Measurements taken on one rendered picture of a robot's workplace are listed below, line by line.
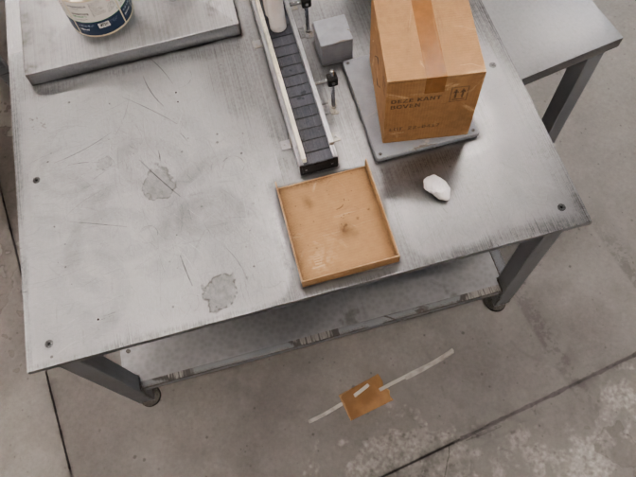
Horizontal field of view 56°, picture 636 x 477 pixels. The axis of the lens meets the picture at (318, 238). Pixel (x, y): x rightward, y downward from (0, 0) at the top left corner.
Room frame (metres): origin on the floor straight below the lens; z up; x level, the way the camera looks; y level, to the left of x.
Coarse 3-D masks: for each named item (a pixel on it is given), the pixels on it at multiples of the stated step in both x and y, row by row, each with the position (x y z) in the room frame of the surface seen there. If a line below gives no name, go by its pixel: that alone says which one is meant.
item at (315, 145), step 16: (288, 16) 1.38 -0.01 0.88; (272, 32) 1.33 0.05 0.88; (288, 32) 1.32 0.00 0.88; (288, 48) 1.26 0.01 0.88; (288, 64) 1.20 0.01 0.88; (288, 80) 1.14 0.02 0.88; (304, 80) 1.13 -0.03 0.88; (288, 96) 1.09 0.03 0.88; (304, 96) 1.08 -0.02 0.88; (304, 112) 1.02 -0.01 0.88; (304, 128) 0.97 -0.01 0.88; (320, 128) 0.96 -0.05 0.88; (304, 144) 0.92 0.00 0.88; (320, 144) 0.91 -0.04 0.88; (320, 160) 0.86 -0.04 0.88
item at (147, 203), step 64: (320, 0) 1.48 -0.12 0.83; (128, 64) 1.33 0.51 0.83; (192, 64) 1.29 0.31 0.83; (256, 64) 1.26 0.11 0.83; (320, 64) 1.22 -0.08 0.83; (512, 64) 1.12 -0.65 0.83; (64, 128) 1.12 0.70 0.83; (128, 128) 1.09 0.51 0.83; (192, 128) 1.06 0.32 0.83; (256, 128) 1.03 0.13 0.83; (512, 128) 0.90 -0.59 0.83; (64, 192) 0.90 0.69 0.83; (128, 192) 0.87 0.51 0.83; (192, 192) 0.84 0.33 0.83; (256, 192) 0.81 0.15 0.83; (384, 192) 0.76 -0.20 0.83; (512, 192) 0.70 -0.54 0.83; (576, 192) 0.67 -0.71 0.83; (64, 256) 0.70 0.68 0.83; (128, 256) 0.67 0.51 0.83; (192, 256) 0.65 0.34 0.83; (256, 256) 0.62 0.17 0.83; (448, 256) 0.54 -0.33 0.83; (64, 320) 0.52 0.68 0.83; (128, 320) 0.50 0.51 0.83; (192, 320) 0.47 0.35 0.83
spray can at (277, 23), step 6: (270, 0) 1.32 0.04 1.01; (276, 0) 1.32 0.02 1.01; (282, 0) 1.34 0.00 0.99; (270, 6) 1.32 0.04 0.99; (276, 6) 1.32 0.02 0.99; (282, 6) 1.33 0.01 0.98; (270, 12) 1.33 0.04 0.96; (276, 12) 1.32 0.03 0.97; (282, 12) 1.33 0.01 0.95; (270, 18) 1.33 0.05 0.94; (276, 18) 1.32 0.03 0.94; (282, 18) 1.33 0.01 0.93; (270, 24) 1.33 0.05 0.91; (276, 24) 1.32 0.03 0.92; (282, 24) 1.32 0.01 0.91; (276, 30) 1.32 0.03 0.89; (282, 30) 1.32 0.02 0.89
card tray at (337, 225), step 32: (288, 192) 0.80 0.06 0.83; (320, 192) 0.78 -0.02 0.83; (352, 192) 0.77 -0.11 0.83; (288, 224) 0.70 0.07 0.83; (320, 224) 0.69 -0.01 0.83; (352, 224) 0.67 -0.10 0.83; (384, 224) 0.66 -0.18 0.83; (320, 256) 0.59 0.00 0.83; (352, 256) 0.58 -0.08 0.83; (384, 256) 0.57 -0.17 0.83
